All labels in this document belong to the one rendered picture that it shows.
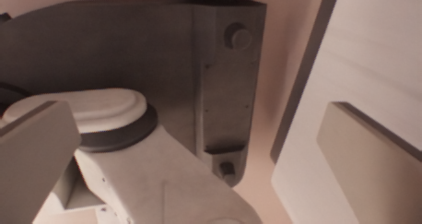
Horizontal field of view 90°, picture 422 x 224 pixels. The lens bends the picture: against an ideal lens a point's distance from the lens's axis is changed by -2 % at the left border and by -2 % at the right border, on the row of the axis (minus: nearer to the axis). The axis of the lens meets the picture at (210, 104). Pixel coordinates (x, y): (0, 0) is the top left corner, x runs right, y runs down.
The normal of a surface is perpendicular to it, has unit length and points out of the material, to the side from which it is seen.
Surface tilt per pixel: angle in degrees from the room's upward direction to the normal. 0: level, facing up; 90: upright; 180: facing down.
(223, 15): 0
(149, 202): 90
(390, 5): 90
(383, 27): 90
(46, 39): 0
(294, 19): 0
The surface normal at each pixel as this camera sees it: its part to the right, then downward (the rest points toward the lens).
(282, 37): 0.22, 0.50
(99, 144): 0.08, -0.25
